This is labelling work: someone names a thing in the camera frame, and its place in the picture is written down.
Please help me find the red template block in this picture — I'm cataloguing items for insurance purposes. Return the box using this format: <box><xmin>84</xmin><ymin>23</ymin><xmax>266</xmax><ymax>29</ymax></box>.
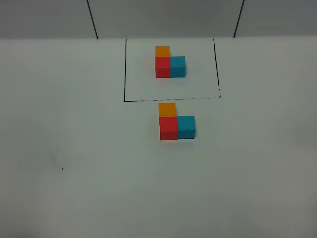
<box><xmin>155</xmin><ymin>57</ymin><xmax>171</xmax><ymax>78</ymax></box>

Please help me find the blue template block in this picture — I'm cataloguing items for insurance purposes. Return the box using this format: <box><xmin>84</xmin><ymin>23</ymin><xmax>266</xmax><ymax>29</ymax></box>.
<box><xmin>170</xmin><ymin>56</ymin><xmax>186</xmax><ymax>78</ymax></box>

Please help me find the orange template block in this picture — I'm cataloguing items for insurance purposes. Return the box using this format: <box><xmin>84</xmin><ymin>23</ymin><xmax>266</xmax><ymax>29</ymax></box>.
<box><xmin>155</xmin><ymin>46</ymin><xmax>170</xmax><ymax>57</ymax></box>

